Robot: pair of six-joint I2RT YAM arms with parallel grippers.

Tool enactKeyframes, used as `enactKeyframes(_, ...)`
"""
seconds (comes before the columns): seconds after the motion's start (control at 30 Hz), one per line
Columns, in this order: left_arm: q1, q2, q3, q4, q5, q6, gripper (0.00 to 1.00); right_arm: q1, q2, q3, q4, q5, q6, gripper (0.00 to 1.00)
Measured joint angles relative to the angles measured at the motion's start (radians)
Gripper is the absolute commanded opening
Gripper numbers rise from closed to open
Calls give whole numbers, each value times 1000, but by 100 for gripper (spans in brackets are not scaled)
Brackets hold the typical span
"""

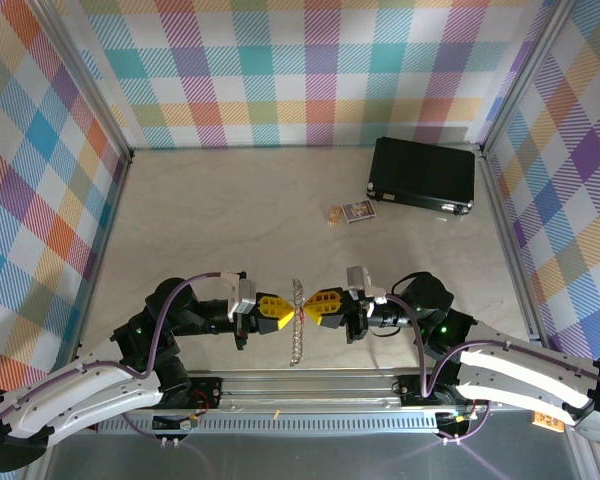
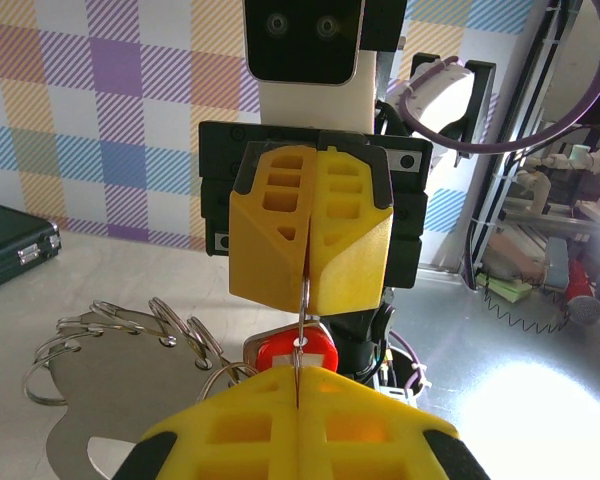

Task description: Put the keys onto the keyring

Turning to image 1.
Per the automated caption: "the silver metal chain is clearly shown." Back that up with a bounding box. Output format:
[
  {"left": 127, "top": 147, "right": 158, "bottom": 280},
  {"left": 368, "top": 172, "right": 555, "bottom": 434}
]
[{"left": 287, "top": 277, "right": 309, "bottom": 368}]

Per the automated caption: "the purple playing card box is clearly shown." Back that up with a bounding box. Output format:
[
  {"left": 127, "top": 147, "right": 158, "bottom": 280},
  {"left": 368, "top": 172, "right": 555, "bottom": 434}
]
[{"left": 340, "top": 198, "right": 379, "bottom": 226}]

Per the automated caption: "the black connector hub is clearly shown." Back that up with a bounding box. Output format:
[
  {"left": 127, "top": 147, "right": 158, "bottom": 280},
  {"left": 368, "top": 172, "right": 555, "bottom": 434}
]
[
  {"left": 152, "top": 413, "right": 201, "bottom": 434},
  {"left": 437, "top": 410, "right": 474, "bottom": 435}
]

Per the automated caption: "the black hard case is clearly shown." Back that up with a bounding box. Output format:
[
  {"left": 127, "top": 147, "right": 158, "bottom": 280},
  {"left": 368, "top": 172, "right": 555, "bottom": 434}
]
[{"left": 365, "top": 136, "right": 476, "bottom": 216}]

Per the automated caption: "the grey metal sheet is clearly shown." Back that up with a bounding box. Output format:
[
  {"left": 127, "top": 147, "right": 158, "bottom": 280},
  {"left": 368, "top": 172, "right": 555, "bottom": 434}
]
[{"left": 27, "top": 432, "right": 600, "bottom": 480}]

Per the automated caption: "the orange paper tag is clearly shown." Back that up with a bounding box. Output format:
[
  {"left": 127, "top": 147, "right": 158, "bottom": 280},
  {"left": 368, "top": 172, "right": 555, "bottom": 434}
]
[{"left": 532, "top": 408, "right": 566, "bottom": 432}]

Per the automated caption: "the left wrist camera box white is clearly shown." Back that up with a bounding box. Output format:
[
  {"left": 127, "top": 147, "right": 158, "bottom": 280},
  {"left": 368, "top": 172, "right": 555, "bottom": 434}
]
[{"left": 219, "top": 272, "right": 257, "bottom": 319}]

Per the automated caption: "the aluminium mounting rail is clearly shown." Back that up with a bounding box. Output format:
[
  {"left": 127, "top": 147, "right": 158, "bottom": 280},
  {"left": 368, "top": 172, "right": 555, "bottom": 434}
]
[{"left": 129, "top": 368, "right": 581, "bottom": 417}]

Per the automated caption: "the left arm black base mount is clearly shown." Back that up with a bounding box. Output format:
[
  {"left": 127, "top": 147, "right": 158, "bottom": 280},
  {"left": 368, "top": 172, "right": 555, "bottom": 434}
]
[{"left": 159, "top": 375, "right": 225, "bottom": 410}]

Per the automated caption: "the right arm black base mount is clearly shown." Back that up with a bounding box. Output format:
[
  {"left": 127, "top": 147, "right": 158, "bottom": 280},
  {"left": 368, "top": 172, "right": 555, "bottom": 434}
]
[{"left": 397, "top": 374, "right": 491, "bottom": 407}]

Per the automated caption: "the slotted metal cable duct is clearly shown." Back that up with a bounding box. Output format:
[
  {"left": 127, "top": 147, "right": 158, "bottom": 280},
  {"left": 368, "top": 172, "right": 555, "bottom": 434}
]
[{"left": 97, "top": 417, "right": 441, "bottom": 435}]

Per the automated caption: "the aluminium side rail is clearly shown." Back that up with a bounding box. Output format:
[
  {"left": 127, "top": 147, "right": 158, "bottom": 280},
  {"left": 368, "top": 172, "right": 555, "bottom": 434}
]
[
  {"left": 479, "top": 149, "right": 549, "bottom": 344},
  {"left": 72, "top": 152, "right": 134, "bottom": 371}
]

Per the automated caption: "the aluminium frame post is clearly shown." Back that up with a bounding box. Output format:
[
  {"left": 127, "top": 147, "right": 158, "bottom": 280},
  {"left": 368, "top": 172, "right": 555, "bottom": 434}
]
[
  {"left": 477, "top": 0, "right": 581, "bottom": 156},
  {"left": 27, "top": 0, "right": 135, "bottom": 164}
]

